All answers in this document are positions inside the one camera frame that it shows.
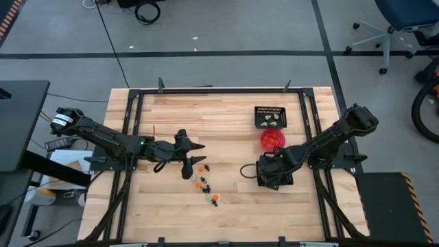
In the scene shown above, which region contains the black perforated plastic basket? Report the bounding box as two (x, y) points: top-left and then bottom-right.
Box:
(254, 106), (288, 130)
(257, 167), (295, 188)

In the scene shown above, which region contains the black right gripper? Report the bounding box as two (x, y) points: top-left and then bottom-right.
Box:
(257, 150), (298, 191)

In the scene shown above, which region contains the black power adapter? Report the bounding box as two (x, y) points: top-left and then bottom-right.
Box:
(44, 136), (73, 152)

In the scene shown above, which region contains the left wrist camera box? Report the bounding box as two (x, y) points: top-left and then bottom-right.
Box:
(180, 161), (195, 180)

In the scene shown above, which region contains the black curved hose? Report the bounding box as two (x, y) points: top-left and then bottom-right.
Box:
(410, 56), (439, 145)

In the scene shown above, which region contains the coiled black cable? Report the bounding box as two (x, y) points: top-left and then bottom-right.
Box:
(134, 0), (162, 26)

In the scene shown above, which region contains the black aluminium table frame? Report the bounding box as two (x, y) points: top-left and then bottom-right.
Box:
(79, 87), (370, 245)

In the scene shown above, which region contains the long black floor cable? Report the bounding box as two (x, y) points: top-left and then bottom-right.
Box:
(95, 2), (130, 89)

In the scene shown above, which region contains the black platform with hazard stripe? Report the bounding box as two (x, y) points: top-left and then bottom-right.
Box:
(354, 171), (435, 244)

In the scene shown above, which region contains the right wrist camera black cable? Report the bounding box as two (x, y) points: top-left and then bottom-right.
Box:
(239, 163), (262, 180)

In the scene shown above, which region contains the black mat with hazard stripe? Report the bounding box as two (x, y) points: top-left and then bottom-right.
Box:
(0, 0), (24, 47)

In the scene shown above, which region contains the white bottle with yellow band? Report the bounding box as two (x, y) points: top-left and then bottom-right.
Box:
(25, 187), (58, 207)

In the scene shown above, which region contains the left wrist camera black cable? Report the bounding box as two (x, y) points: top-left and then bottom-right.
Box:
(153, 160), (169, 174)

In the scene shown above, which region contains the black desk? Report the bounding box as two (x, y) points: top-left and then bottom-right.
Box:
(0, 80), (51, 172)

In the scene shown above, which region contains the translucent red plastic bowl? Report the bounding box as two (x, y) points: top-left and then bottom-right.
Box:
(259, 128), (286, 152)

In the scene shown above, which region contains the wrist camera black cable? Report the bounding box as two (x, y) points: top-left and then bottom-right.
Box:
(153, 160), (169, 174)
(239, 163), (262, 180)

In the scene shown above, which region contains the blue office chair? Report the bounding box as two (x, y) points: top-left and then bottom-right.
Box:
(344, 0), (439, 75)

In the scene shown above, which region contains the black desk leg bar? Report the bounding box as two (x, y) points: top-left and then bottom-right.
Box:
(20, 150), (92, 188)

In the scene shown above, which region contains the black box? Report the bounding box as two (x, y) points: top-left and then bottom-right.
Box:
(117, 0), (166, 9)

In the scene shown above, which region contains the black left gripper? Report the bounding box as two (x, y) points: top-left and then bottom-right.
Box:
(156, 129), (207, 165)

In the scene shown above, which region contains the white cardboard box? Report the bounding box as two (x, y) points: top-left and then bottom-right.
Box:
(49, 150), (94, 190)

